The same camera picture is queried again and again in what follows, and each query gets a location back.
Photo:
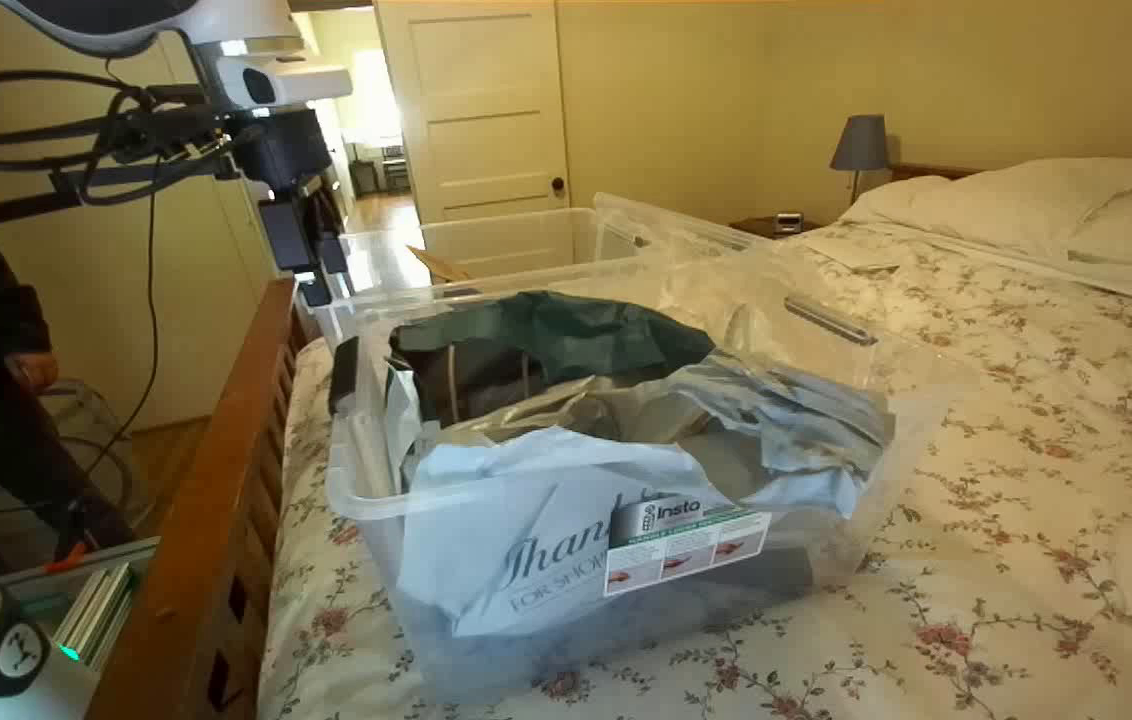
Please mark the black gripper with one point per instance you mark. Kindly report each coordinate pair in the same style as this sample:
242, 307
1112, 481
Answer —
285, 155

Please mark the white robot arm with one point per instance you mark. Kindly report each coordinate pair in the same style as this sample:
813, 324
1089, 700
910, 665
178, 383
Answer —
263, 85

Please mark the white panel door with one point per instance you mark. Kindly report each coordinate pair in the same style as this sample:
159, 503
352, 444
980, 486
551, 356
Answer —
480, 107

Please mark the dark teal cloth bag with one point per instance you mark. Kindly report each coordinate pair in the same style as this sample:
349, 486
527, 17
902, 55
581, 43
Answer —
506, 349

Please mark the clear plastic bin with boxes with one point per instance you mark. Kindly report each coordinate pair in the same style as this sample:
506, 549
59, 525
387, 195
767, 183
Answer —
391, 250

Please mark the clear plastic bin with bags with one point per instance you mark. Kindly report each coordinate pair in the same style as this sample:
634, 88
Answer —
807, 436

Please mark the white printed mailer bag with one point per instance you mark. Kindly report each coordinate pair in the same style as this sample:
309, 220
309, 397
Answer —
511, 538

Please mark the wooden bed footboard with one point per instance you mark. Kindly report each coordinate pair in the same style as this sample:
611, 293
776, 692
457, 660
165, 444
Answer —
199, 630

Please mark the grey remote on bed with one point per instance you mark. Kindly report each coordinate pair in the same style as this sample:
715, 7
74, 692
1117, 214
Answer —
829, 323

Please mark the grey bedside lamp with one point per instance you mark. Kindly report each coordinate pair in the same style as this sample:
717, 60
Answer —
860, 148

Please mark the white pillow near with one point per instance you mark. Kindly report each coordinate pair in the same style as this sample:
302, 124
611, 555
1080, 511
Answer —
1033, 207

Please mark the floral bedspread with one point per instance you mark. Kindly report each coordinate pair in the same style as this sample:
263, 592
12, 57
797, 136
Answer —
991, 576

